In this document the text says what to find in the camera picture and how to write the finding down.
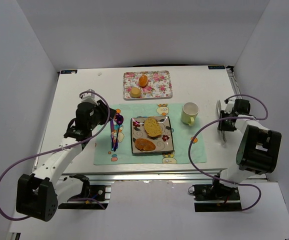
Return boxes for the metal kitchen tongs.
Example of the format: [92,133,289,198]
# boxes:
[214,99,228,145]

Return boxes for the brown oblong bread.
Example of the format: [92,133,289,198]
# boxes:
[134,138,156,152]

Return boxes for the yellow bread slice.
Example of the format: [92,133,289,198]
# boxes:
[144,117,162,138]

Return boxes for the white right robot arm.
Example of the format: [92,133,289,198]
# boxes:
[211,99,282,197]

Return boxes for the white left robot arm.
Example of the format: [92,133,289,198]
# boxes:
[16,100,116,222]

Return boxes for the iridescent table knife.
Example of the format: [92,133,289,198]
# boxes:
[110,120,115,151]

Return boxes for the purple spoon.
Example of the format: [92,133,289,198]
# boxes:
[113,113,124,152]

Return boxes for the pale yellow mug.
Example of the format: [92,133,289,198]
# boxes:
[180,102,199,126]

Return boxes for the light green placemat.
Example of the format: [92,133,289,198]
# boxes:
[94,103,207,166]

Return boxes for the small pale round cake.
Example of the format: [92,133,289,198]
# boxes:
[129,87,142,98]

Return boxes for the round orange bun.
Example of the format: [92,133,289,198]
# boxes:
[138,75,149,88]

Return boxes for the square floral ceramic plate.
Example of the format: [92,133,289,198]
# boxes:
[130,115,174,155]

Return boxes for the floral rectangular tray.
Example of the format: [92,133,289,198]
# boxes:
[122,70,173,101]

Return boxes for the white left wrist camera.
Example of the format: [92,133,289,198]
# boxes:
[79,89,97,105]

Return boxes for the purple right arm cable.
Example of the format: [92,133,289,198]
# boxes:
[187,94,270,212]

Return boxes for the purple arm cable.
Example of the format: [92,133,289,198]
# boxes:
[0,90,112,222]
[187,94,270,212]

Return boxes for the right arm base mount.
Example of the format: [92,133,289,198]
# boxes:
[187,179,242,213]

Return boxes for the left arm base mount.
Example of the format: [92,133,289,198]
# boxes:
[55,174,111,210]

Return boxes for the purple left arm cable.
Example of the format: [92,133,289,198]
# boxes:
[0,90,112,222]

